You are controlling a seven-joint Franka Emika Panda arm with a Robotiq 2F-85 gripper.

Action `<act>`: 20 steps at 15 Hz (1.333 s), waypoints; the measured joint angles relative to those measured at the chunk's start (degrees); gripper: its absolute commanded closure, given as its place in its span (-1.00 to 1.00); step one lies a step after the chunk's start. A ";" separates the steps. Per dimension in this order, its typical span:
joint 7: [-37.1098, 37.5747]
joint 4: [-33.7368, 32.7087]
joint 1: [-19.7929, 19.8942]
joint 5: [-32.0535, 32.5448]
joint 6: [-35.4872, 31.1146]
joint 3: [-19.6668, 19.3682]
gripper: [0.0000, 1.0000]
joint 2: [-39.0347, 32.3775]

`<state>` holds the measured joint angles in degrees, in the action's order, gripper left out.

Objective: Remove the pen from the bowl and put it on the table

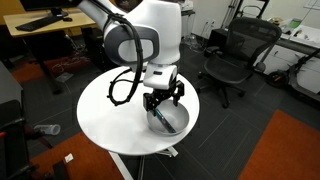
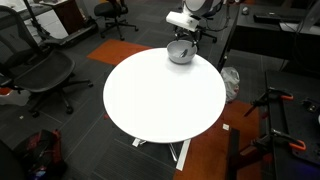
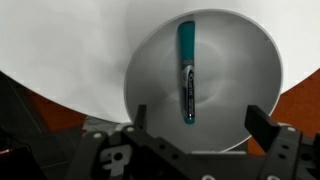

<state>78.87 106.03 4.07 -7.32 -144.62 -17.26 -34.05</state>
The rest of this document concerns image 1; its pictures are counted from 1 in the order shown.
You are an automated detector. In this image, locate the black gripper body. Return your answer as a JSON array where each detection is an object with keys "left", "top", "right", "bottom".
[{"left": 152, "top": 87, "right": 178, "bottom": 101}]

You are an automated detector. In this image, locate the teal and black pen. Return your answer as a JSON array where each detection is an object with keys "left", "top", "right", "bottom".
[{"left": 153, "top": 108, "right": 177, "bottom": 134}]

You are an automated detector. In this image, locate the white round bowl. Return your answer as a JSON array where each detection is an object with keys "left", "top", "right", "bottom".
[{"left": 146, "top": 99, "right": 190, "bottom": 137}]

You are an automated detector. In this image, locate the white table base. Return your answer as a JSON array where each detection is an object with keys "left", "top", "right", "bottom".
[{"left": 108, "top": 146, "right": 179, "bottom": 180}]

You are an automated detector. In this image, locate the black mesh office chair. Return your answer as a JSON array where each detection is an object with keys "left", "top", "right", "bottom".
[{"left": 196, "top": 16, "right": 283, "bottom": 109}]

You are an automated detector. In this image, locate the black box on floor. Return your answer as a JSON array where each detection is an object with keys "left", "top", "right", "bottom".
[{"left": 208, "top": 28, "right": 231, "bottom": 51}]

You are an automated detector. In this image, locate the white printer box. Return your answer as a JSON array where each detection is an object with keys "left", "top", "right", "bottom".
[{"left": 181, "top": 0, "right": 195, "bottom": 13}]

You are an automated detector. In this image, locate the white power adapter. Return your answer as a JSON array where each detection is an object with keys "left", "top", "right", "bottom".
[{"left": 54, "top": 71, "right": 75, "bottom": 84}]

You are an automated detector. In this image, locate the black tripod stand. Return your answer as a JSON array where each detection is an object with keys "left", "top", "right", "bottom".
[{"left": 221, "top": 0, "right": 246, "bottom": 31}]

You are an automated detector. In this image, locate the small white paper square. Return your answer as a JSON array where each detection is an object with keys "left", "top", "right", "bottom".
[{"left": 64, "top": 153, "right": 75, "bottom": 164}]

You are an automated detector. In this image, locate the clear plastic bottle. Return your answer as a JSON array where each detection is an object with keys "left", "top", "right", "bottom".
[{"left": 33, "top": 123, "right": 62, "bottom": 136}]

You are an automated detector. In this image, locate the black electric scooter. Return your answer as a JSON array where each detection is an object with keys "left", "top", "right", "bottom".
[{"left": 264, "top": 48, "right": 320, "bottom": 103}]

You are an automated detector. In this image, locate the wooden desk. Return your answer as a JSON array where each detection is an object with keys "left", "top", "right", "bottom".
[{"left": 3, "top": 7, "right": 98, "bottom": 95}]

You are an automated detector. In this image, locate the white side cabinet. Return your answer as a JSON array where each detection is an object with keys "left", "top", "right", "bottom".
[{"left": 256, "top": 16, "right": 320, "bottom": 94}]

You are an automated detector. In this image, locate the green small container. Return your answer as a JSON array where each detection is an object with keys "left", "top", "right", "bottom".
[{"left": 289, "top": 18, "right": 303, "bottom": 29}]

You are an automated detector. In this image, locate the black keyboard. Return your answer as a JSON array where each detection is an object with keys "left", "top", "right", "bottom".
[{"left": 14, "top": 15, "right": 64, "bottom": 33}]

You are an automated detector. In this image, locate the grey metal cabinet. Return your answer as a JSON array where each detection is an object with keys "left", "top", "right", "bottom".
[{"left": 0, "top": 61, "right": 24, "bottom": 128}]

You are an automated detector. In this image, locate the black equipment cart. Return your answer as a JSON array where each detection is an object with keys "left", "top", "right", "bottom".
[{"left": 0, "top": 99, "right": 71, "bottom": 180}]

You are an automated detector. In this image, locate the black computer monitor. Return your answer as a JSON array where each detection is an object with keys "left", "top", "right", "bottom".
[{"left": 19, "top": 0, "right": 83, "bottom": 18}]

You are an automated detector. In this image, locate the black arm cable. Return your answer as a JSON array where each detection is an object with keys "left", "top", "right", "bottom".
[{"left": 88, "top": 0, "right": 145, "bottom": 107}]

